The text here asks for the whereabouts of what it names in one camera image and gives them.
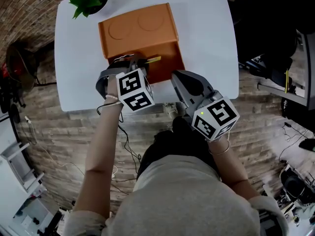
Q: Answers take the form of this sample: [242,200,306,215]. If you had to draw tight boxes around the long white cable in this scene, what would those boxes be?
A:
[29,121,87,177]

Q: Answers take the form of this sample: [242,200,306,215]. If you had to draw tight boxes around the person's right forearm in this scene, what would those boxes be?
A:
[207,136,261,202]

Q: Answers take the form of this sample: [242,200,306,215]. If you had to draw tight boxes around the person's black trousers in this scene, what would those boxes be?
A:
[136,116,222,182]

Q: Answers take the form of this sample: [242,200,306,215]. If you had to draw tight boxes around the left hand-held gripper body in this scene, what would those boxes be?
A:
[95,54,156,113]

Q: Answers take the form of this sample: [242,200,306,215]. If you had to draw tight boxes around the pearl bracelet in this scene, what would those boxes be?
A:
[105,94,123,107]

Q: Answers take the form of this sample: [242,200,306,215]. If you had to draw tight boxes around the yellow pen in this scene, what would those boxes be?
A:
[283,68,290,94]

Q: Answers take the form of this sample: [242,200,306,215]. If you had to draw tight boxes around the person's grey shirt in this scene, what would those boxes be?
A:
[62,154,290,236]

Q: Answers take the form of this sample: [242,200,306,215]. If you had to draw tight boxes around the black swivel chair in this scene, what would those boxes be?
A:
[0,81,27,114]

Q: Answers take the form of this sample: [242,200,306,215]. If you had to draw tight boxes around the orange box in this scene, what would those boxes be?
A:
[97,2,186,85]

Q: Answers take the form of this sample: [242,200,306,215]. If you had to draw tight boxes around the red box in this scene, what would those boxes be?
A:
[0,61,23,84]

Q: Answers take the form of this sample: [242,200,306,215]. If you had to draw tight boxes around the person's white shoe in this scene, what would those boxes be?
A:
[163,102,179,119]

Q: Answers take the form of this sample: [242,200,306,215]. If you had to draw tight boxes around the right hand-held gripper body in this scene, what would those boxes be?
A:
[175,69,241,143]

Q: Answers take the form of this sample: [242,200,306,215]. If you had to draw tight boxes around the white table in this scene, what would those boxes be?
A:
[54,0,240,113]

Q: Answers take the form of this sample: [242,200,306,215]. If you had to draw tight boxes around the silver bangle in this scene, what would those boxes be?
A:
[208,138,232,156]

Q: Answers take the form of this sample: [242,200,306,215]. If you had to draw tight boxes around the black floor cable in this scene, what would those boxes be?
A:
[96,103,143,182]

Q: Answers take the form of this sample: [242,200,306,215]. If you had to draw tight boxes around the white shelf unit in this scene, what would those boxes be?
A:
[0,141,47,194]

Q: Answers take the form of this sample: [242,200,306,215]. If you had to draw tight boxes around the person's left forearm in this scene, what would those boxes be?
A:
[72,75,124,219]

